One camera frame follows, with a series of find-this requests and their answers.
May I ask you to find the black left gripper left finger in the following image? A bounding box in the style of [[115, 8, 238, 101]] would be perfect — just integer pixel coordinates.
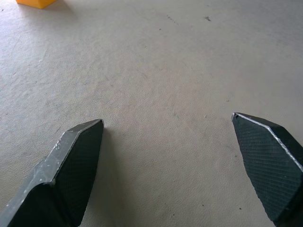
[[0, 119, 105, 227]]

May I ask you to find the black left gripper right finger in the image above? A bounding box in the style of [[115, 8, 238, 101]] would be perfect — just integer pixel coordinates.
[[231, 112, 303, 224]]

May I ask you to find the yellow block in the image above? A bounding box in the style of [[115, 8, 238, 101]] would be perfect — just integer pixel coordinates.
[[16, 0, 56, 9]]

